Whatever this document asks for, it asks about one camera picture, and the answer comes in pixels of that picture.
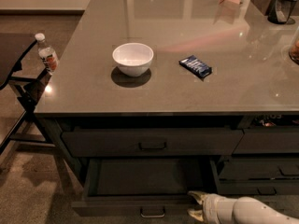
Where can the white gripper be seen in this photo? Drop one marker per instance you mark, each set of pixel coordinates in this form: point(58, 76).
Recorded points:
point(212, 208)

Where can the drawer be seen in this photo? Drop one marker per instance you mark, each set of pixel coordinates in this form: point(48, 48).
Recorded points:
point(269, 140)
point(259, 187)
point(144, 187)
point(259, 169)
point(151, 142)

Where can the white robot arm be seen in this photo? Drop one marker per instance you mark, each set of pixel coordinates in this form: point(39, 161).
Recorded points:
point(251, 211)

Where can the blue snack bar wrapper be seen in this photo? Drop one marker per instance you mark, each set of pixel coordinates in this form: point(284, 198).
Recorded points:
point(197, 67)

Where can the white ceramic bowl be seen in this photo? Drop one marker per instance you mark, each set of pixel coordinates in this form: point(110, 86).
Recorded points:
point(133, 59)

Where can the glass jar with snacks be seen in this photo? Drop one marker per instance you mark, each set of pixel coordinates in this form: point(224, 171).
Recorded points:
point(294, 48)

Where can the clear plastic water bottle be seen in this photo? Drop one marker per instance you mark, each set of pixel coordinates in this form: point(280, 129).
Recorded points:
point(46, 53)

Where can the dark folding chair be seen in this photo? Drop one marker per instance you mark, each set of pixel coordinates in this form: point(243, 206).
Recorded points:
point(13, 48)

